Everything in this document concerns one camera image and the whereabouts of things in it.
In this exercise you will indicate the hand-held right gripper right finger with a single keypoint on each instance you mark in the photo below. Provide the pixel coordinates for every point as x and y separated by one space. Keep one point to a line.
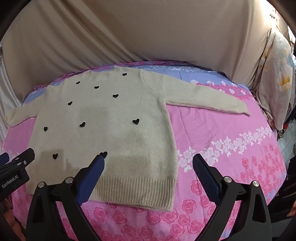
204 172

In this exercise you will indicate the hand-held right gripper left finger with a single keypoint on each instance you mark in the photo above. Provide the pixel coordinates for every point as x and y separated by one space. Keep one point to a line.
92 172

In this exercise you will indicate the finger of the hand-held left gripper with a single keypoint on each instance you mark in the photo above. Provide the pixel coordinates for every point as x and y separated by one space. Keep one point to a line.
22 160

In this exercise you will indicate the cream sweater with black hearts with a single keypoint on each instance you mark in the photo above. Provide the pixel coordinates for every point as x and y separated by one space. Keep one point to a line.
101 129

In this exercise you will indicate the pink floral bedsheet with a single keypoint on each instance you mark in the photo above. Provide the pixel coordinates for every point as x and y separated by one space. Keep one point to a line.
215 148

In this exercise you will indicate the white pleated cloth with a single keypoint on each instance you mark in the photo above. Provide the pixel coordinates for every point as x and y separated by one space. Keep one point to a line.
7 92

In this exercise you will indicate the beige draped cloth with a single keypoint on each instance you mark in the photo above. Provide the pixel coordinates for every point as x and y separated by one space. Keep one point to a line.
129 32

